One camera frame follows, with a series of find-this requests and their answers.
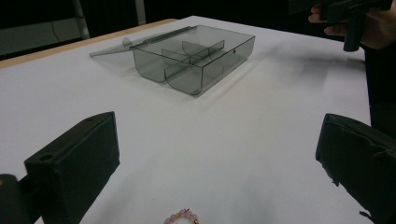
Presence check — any grey transparent plastic compartment box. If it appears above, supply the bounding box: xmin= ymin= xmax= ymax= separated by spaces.
xmin=89 ymin=24 xmax=256 ymax=96

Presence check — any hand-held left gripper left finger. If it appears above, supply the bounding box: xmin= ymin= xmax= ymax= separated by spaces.
xmin=23 ymin=111 xmax=121 ymax=224

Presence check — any pink bead bracelet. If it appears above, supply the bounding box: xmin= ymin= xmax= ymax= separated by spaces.
xmin=163 ymin=207 xmax=201 ymax=224

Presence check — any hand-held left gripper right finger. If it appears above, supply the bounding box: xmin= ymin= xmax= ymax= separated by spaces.
xmin=315 ymin=113 xmax=396 ymax=224

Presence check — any metal stand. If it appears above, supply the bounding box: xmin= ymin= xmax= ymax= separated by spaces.
xmin=134 ymin=0 xmax=148 ymax=26
xmin=72 ymin=0 xmax=92 ymax=40

